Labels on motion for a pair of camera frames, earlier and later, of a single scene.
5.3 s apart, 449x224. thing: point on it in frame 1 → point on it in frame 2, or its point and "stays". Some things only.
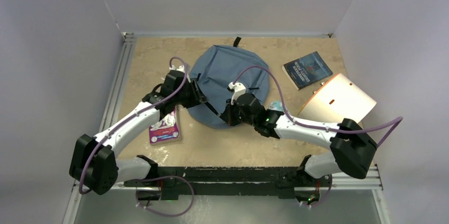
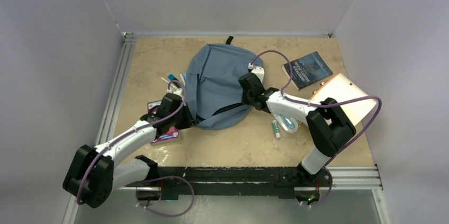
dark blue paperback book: [307, 70] stays
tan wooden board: [340, 98] stays
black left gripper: [197, 98] → [189, 121]
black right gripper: [227, 116] → [245, 99]
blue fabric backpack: [216, 69] stays
